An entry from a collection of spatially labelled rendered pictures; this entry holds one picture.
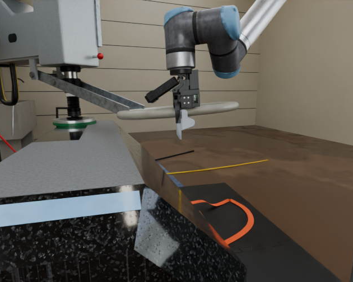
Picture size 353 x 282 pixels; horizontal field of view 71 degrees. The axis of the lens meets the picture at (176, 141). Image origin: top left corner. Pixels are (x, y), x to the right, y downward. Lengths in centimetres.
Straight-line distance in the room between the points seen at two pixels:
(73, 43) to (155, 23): 507
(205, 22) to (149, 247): 58
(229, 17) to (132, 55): 541
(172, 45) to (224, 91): 623
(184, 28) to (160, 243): 56
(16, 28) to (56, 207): 128
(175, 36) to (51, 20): 76
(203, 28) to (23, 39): 108
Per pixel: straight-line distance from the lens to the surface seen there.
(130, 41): 614
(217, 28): 75
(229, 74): 86
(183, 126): 76
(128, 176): 56
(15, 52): 168
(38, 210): 51
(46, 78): 152
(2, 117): 384
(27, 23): 158
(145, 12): 635
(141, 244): 49
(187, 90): 76
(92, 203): 50
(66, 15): 137
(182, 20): 77
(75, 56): 136
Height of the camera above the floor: 106
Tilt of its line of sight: 12 degrees down
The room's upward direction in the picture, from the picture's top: straight up
